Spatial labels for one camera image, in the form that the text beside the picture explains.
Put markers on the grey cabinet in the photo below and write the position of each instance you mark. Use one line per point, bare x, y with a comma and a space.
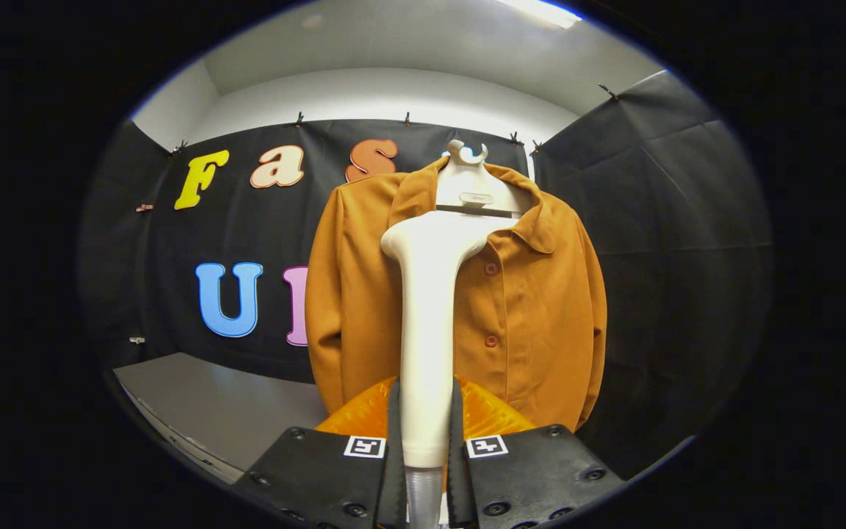
210, 404

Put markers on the long ceiling light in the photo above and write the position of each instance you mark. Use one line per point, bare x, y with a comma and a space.
540, 11

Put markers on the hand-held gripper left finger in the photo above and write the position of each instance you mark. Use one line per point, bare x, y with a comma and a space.
396, 470

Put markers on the black backdrop cloth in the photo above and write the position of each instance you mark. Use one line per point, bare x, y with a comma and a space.
687, 257

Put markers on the white garment steamer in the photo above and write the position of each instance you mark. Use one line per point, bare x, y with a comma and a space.
427, 330

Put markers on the white clothes hanger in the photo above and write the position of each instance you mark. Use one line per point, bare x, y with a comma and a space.
471, 184

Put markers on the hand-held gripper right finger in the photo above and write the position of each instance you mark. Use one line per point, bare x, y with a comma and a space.
457, 477

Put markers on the orange-brown button shirt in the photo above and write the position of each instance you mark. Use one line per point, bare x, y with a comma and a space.
540, 316

